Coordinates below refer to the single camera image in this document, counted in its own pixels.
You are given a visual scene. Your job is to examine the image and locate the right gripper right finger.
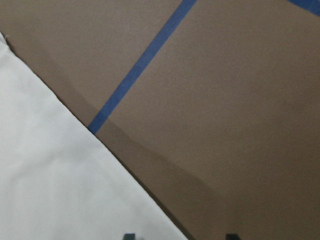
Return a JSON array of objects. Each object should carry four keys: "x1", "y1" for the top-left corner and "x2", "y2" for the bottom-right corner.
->
[{"x1": 225, "y1": 233, "x2": 239, "y2": 240}]

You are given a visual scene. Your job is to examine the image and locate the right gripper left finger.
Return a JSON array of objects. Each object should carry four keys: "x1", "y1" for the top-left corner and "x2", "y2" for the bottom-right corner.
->
[{"x1": 123, "y1": 233, "x2": 136, "y2": 240}]

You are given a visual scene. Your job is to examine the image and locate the white long sleeve t-shirt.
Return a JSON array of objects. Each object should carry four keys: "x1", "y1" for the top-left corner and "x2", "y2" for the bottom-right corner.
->
[{"x1": 0, "y1": 37, "x2": 185, "y2": 240}]

